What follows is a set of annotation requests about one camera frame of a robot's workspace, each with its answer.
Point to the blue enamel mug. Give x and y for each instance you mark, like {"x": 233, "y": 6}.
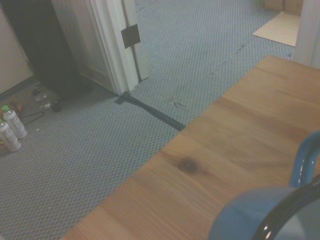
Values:
{"x": 245, "y": 215}

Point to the white bottle green cap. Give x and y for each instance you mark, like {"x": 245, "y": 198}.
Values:
{"x": 15, "y": 122}
{"x": 8, "y": 137}

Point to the dark low door hinge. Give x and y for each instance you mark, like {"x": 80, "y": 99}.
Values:
{"x": 130, "y": 36}

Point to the black floor tape strip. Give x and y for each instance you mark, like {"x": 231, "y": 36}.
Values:
{"x": 155, "y": 115}

